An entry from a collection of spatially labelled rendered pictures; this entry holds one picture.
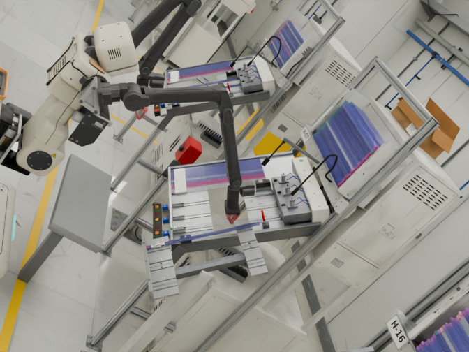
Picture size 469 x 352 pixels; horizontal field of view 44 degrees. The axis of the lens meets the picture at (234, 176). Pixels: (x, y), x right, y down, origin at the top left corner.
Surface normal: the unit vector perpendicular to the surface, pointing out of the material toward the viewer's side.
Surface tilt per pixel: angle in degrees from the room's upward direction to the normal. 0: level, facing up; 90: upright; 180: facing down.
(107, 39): 47
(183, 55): 90
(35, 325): 0
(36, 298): 0
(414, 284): 90
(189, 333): 90
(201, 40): 90
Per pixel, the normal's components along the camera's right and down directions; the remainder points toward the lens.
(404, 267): -0.77, -0.48
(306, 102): 0.11, 0.53
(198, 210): -0.08, -0.84
